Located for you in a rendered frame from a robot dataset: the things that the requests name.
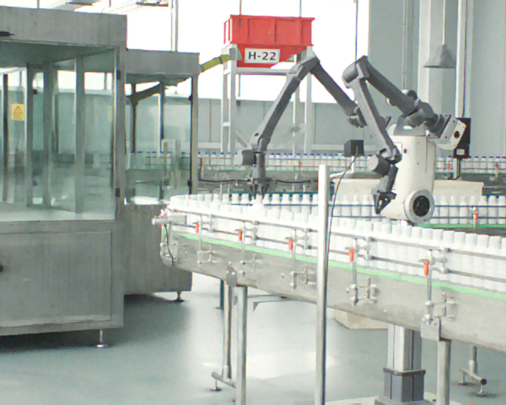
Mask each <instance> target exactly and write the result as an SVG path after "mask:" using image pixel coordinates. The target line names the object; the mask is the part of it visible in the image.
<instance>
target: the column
mask: <svg viewBox="0 0 506 405"><path fill-rule="evenodd" d="M443 44H444V0H421V17H419V54H418V92H417V97H418V98H419V99H420V100H421V101H422V102H424V101H426V102H428V103H429V104H430V105H431V106H432V108H433V112H434V113H435V114H441V102H442V69H437V68H424V67H423V66H424V64H425V62H426V61H427V60H428V59H429V58H430V57H431V56H432V54H433V53H434V52H435V50H436V49H437V48H438V47H439V45H443ZM436 156H437V160H439V156H440V147H439V146H438V145H437V151H436Z"/></svg>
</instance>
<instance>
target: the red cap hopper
mask: <svg viewBox="0 0 506 405"><path fill-rule="evenodd" d="M315 21H316V16H307V17H294V15H270V14H245V13H230V14H229V15H228V17H227V18H225V19H224V20H223V21H221V22H220V25H223V46H220V48H227V47H232V48H236V59H230V61H228V62H226V63H224V64H223V98H222V152H224V157H225V158H226V157H227V152H228V131H229V152H231V157H232V158H233V157H234V152H235V139H236V140H237V141H238V142H239V143H240V144H241V145H242V146H243V147H244V148H247V147H248V145H247V144H246V143H245V142H244V141H243V140H242V139H241V138H240V137H239V136H238V135H237V134H236V133H235V128H236V131H237V132H238V133H239V134H240V135H241V136H242V137H243V138H245V139H246V140H247V141H248V142H249V143H250V141H251V138H250V137H249V136H248V135H247V134H246V133H245V132H243V131H242V130H241V128H240V127H259V126H260V125H261V122H247V121H236V75H250V76H282V77H285V76H286V74H287V73H288V70H289V69H286V68H274V67H275V66H276V65H278V64H280V63H282V62H284V61H286V59H288V58H290V57H293V56H294V55H295V63H297V62H300V60H301V52H302V51H305V50H306V57H313V56H314V47H315V44H312V35H313V22H315ZM237 48H239V50H240V55H241V56H242V61H237ZM229 64H230V68H229ZM229 75H230V91H229ZM300 86H301V85H300ZM300 86H299V87H298V88H297V90H296V91H295V93H294V119H293V123H292V122H278V123H277V125H276V127H290V128H289V130H288V131H287V132H286V133H285V134H284V135H283V136H282V137H281V138H280V139H279V140H278V141H277V142H276V143H275V144H274V145H273V147H274V149H275V148H276V147H277V146H278V145H279V144H280V143H281V142H282V141H283V140H284V139H285V138H286V137H287V136H288V135H289V134H290V133H292V132H293V138H292V139H289V140H288V141H287V142H286V143H285V144H284V145H283V147H284V148H285V149H286V148H287V147H288V146H289V145H290V144H292V143H293V158H294V159H296V157H297V156H296V153H299V137H300V136H301V135H302V134H303V133H304V152H305V154H307V159H308V158H309V154H311V107H312V75H311V74H310V73H308V74H307V75H306V77H305V119H304V123H300ZM228 103H229V122H228ZM301 127H302V128H301ZM300 128H301V129H300ZM223 194H227V185H220V202H222V200H223Z"/></svg>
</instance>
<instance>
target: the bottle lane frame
mask: <svg viewBox="0 0 506 405"><path fill-rule="evenodd" d="M172 238H174V240H178V247H179V248H181V250H178V262H174V263H173V266H171V267H178V268H181V269H184V270H187V271H191V272H194V273H197V274H201V275H204V276H208V277H211V278H217V279H220V280H224V281H227V267H228V265H230V266H233V267H236V270H237V284H240V285H244V286H248V287H252V288H255V289H260V290H264V291H267V292H272V293H275V294H280V295H284V297H288V298H292V299H295V300H301V301H304V302H308V303H311V304H315V305H317V266H318V259H313V258H308V257H304V256H296V271H297V272H303V271H304V264H307V272H305V274H299V275H298V277H297V284H302V283H303V282H304V276H307V283H305V284H304V285H298V288H296V289H295V290H292V288H290V286H289V284H290V283H292V277H290V275H289V274H290V272H292V255H290V254H286V253H281V252H276V251H267V250H262V248H258V247H254V246H245V260H246V261H247V262H249V263H247V265H246V271H252V270H253V267H252V265H253V264H255V265H256V268H255V271H254V272H252V273H247V275H246V276H245V277H244V278H240V254H241V245H240V244H235V243H230V242H226V241H221V240H212V239H208V238H203V237H202V251H203V252H209V245H212V250H211V252H209V253H208V254H204V255H203V256H202V260H203V261H204V263H203V265H202V267H197V264H196V261H197V254H196V253H197V250H199V237H197V236H193V235H185V234H180V233H175V232H172ZM253 254H255V255H256V260H255V261H253ZM209 255H211V261H210V262H205V261H209ZM251 261H253V262H251ZM366 277H368V278H369V285H368V286H367V287H365V288H360V289H359V290H358V298H365V297H366V289H369V298H367V299H366V300H359V301H358V303H357V304H356V306H352V302H351V301H350V299H351V297H352V290H351V285H352V284H353V266H350V265H346V264H341V263H335V262H328V283H327V307H328V308H332V309H334V310H339V311H345V312H348V313H351V314H354V315H358V316H365V318H369V319H371V320H375V321H382V322H385V323H388V324H391V325H395V326H398V327H405V328H408V329H412V330H415V331H419V332H420V331H421V314H422V313H423V312H424V311H427V307H426V305H425V302H426V301H427V288H428V281H427V280H425V279H419V278H411V277H406V276H401V275H396V274H392V273H383V272H382V271H378V270H374V269H368V268H364V267H357V285H358V286H361V285H366ZM442 293H446V302H443V303H442V304H438V305H435V306H434V308H433V313H437V314H438V316H440V314H441V305H445V306H446V316H442V317H440V318H439V319H440V331H439V337H440V338H445V339H449V340H452V341H456V342H459V343H465V344H469V345H472V346H476V347H479V348H485V349H489V350H492V351H496V352H499V353H503V354H506V295H502V294H494V293H489V292H484V291H482V290H480V289H471V288H467V287H461V286H456V285H452V284H447V283H438V282H434V281H432V301H433V302H440V301H441V294H442Z"/></svg>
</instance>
